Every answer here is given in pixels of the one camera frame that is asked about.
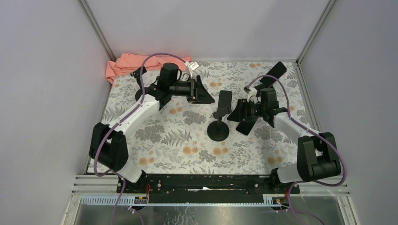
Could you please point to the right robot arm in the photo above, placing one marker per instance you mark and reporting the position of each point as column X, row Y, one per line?
column 316, row 158

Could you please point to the black phone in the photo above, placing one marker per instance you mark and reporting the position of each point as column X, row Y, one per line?
column 247, row 125
column 224, row 103

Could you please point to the purple phone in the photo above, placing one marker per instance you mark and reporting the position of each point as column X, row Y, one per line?
column 277, row 71

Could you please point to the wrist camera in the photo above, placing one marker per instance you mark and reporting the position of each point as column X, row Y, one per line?
column 191, row 66
column 248, row 90

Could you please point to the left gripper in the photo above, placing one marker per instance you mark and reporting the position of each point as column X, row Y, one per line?
column 195, row 90

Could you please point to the aluminium frame profile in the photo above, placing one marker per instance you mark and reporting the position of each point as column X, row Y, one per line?
column 109, row 184

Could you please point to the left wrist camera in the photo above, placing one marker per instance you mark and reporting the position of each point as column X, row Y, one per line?
column 191, row 66

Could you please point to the pink cloth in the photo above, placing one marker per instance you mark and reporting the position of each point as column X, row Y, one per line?
column 128, row 63

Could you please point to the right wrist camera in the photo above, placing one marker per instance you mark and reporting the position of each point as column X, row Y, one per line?
column 248, row 90

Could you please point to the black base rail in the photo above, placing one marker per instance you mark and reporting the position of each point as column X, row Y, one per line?
column 200, row 188

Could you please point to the black round-base stand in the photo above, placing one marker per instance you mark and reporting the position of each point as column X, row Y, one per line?
column 218, row 130
column 137, row 75

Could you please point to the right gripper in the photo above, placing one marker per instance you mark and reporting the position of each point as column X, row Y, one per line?
column 241, row 112

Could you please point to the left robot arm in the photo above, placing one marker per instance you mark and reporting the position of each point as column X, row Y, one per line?
column 109, row 141

